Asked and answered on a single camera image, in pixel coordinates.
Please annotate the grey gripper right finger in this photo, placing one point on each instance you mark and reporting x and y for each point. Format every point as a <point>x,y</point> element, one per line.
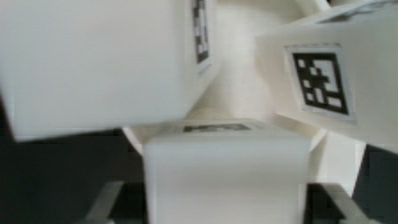
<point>354,216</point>

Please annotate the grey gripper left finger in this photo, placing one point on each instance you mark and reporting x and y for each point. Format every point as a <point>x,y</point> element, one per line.
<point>98,214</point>

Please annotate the white stool leg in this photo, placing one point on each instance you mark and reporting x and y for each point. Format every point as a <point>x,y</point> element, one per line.
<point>329,60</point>
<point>107,63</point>
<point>226,173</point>

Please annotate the white round stool seat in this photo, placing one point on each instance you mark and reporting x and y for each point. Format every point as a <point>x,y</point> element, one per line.
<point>237,97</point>

